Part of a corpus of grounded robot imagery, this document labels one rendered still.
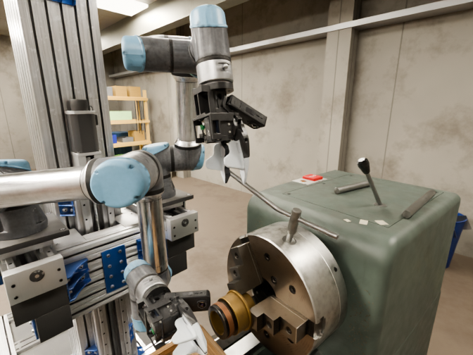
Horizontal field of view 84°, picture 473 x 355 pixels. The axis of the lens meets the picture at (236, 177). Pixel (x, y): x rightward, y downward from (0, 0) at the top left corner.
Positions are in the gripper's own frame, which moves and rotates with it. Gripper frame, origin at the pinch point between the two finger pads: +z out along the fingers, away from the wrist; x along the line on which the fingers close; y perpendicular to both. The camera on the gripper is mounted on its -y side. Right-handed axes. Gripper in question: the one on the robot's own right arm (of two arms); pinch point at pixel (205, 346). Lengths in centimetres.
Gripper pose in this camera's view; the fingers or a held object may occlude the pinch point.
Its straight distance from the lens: 63.1
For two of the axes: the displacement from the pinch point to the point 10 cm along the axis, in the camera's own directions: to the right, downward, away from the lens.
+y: -7.8, 1.6, -6.1
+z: 6.3, 2.0, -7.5
